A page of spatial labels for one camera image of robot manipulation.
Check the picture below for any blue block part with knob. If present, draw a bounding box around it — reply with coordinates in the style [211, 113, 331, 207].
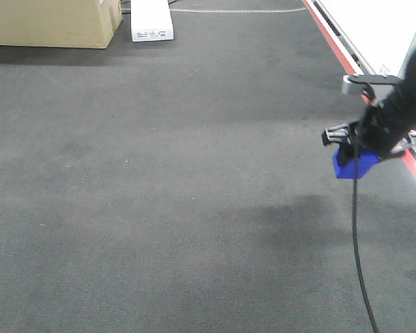
[332, 148, 380, 179]

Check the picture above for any black cable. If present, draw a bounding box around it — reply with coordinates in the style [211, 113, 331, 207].
[351, 131, 380, 333]

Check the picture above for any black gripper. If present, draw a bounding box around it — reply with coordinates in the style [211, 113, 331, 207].
[321, 49, 416, 165]

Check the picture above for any white long carton box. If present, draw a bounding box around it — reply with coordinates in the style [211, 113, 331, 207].
[130, 0, 174, 42]

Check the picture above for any brown cardboard box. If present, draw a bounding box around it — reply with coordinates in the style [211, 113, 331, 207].
[0, 0, 122, 49]

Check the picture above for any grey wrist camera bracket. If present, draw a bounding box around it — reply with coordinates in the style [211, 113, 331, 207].
[341, 74, 401, 100]

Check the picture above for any red conveyor side rail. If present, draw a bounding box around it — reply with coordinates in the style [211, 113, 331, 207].
[303, 1, 416, 179]

